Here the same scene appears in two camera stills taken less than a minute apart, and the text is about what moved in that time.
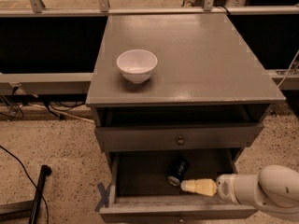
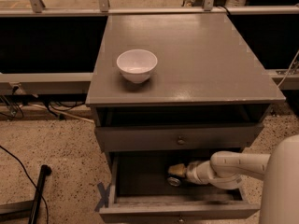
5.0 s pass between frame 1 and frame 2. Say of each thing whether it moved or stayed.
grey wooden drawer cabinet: stayed
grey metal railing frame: stayed
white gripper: moved
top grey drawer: stayed
